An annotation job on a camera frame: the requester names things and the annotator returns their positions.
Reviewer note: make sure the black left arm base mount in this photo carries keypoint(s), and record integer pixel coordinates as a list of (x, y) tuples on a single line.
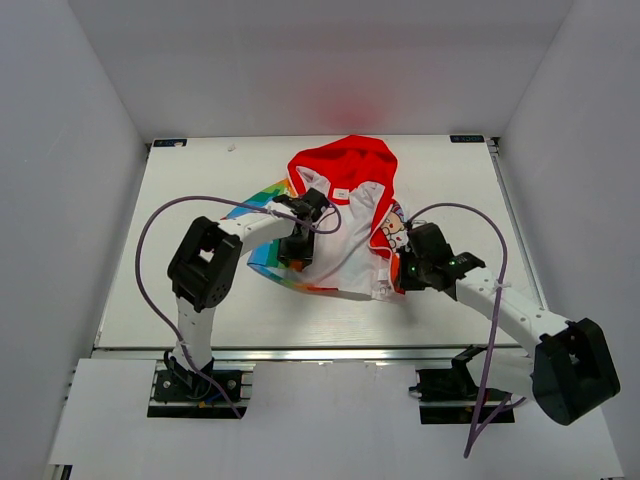
[(179, 393)]

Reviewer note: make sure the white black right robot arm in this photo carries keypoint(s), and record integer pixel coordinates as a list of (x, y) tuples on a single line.
[(567, 367)]

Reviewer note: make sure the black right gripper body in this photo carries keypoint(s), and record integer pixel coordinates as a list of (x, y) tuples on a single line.
[(413, 270)]

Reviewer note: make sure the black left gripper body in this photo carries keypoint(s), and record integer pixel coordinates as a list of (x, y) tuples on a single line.
[(296, 247)]

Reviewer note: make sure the blue right table label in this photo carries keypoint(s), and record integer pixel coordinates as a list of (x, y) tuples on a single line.
[(466, 138)]

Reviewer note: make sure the blue table label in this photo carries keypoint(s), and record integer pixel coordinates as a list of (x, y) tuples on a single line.
[(169, 143), (466, 138)]

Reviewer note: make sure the red rainbow children's jacket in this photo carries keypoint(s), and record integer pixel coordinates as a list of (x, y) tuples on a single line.
[(357, 252)]

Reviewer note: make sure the blue left table label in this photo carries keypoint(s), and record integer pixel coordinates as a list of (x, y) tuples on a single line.
[(169, 143)]

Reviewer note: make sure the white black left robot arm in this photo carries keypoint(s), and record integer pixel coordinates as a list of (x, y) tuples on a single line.
[(203, 268)]

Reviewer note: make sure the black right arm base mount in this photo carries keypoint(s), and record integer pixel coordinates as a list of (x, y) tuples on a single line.
[(447, 396)]

